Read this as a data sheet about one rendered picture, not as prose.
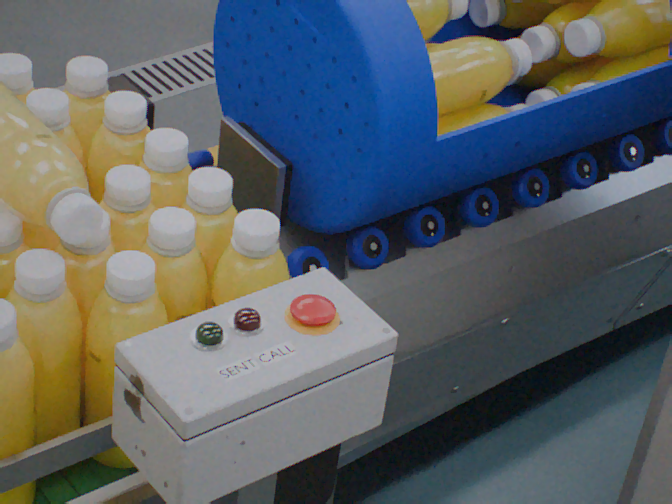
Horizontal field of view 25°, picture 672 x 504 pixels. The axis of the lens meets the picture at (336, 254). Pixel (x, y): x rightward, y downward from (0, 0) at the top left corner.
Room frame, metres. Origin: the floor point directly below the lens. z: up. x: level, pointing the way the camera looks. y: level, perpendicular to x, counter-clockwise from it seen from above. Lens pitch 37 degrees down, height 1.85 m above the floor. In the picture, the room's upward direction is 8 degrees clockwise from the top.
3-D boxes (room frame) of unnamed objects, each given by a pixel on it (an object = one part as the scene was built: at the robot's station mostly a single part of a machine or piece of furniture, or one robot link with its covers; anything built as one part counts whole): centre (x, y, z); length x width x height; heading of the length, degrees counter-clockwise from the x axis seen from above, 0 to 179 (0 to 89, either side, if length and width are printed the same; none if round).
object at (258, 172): (1.25, 0.09, 0.99); 0.10 x 0.02 x 0.12; 42
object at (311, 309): (0.93, 0.01, 1.11); 0.04 x 0.04 x 0.01
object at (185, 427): (0.89, 0.05, 1.05); 0.20 x 0.10 x 0.10; 132
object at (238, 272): (1.04, 0.07, 0.99); 0.07 x 0.07 x 0.19
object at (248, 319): (0.91, 0.06, 1.11); 0.02 x 0.02 x 0.01
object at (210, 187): (1.10, 0.12, 1.09); 0.04 x 0.04 x 0.02
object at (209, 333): (0.88, 0.09, 1.11); 0.02 x 0.02 x 0.01
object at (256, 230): (1.04, 0.07, 1.09); 0.04 x 0.04 x 0.02
